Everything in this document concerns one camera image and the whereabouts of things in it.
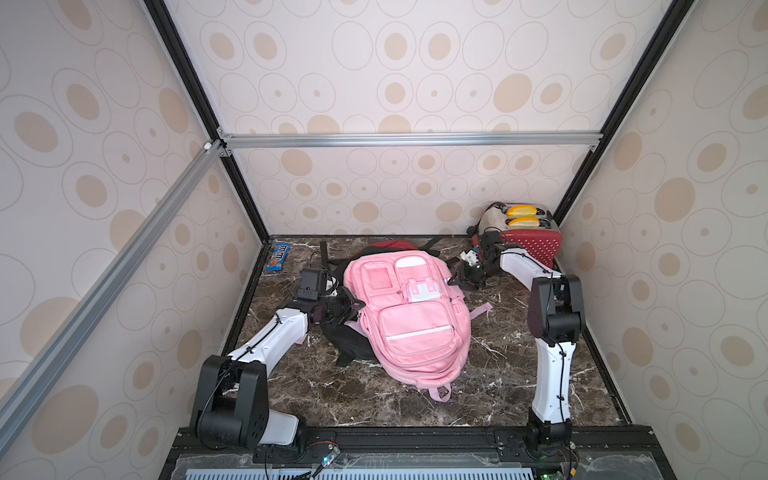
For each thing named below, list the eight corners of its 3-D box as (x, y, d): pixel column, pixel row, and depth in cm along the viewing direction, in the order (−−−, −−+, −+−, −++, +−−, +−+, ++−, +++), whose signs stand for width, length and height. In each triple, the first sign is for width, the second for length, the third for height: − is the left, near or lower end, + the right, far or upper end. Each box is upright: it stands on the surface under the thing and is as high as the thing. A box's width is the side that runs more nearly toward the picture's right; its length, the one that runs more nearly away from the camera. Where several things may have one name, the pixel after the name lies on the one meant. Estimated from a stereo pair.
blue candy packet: (268, 270, 112) (266, 266, 111) (276, 247, 120) (274, 243, 118) (283, 270, 112) (281, 266, 111) (289, 247, 120) (288, 243, 118)
